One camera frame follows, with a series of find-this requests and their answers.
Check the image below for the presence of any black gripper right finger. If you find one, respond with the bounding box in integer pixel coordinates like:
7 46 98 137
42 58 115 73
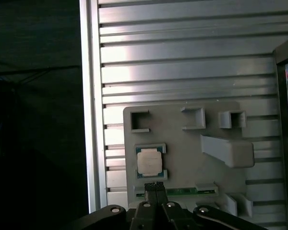
156 182 267 230

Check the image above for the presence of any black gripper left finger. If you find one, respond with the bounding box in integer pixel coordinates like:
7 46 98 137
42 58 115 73
72 183 157 230

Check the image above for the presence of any silver green CPU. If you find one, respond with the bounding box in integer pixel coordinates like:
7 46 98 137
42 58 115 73
135 144 168 180

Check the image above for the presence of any green RAM stick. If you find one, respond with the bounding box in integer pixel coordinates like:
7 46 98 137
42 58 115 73
134 187 218 197

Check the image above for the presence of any grey parts rack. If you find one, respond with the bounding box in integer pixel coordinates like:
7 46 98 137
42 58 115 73
123 102 255 218

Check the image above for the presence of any black PC case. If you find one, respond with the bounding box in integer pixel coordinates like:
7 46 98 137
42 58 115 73
272 33 288 230

